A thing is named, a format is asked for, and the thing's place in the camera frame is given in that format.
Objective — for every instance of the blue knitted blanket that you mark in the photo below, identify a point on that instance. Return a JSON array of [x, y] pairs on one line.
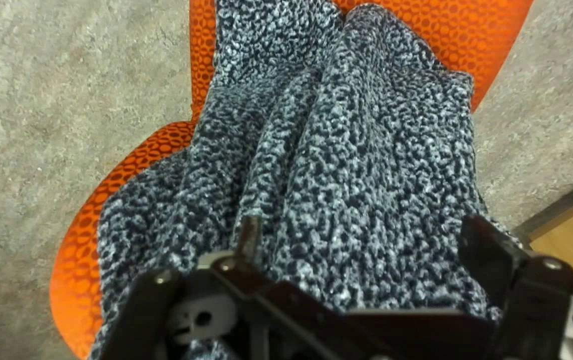
[[338, 172]]

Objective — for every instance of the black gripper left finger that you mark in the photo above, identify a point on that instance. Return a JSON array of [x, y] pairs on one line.
[[247, 240]]

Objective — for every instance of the orange fabric chair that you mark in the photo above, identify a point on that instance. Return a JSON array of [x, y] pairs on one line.
[[119, 192]]

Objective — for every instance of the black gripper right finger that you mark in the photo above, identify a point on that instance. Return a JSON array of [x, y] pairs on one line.
[[494, 252]]

